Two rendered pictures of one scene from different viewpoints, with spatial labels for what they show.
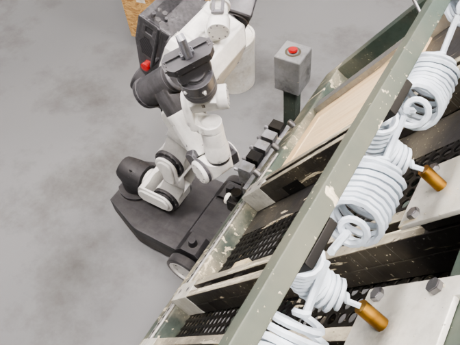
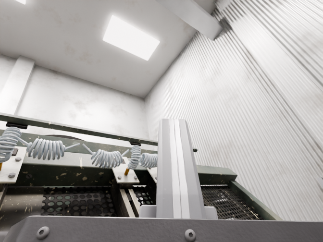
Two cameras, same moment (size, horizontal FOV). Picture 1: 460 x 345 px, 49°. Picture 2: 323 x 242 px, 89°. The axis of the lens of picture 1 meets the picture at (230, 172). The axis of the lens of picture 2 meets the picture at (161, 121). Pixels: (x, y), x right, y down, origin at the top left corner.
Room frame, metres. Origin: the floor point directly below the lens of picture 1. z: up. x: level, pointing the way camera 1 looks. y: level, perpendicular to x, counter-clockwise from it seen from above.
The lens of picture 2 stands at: (0.99, 0.08, 1.59)
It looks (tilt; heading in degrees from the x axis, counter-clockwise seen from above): 33 degrees up; 190
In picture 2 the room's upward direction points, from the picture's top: 11 degrees counter-clockwise
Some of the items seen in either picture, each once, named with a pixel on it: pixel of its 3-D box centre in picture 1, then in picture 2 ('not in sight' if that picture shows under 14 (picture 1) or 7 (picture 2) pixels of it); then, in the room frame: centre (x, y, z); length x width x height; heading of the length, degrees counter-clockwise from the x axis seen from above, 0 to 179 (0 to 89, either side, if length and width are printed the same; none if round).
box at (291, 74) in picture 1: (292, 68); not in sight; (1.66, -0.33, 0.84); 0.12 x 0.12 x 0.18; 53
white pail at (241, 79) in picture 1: (233, 51); not in sight; (2.58, -0.12, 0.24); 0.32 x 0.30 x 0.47; 140
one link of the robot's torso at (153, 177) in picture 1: (165, 187); not in sight; (1.55, 0.33, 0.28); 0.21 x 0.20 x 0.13; 53
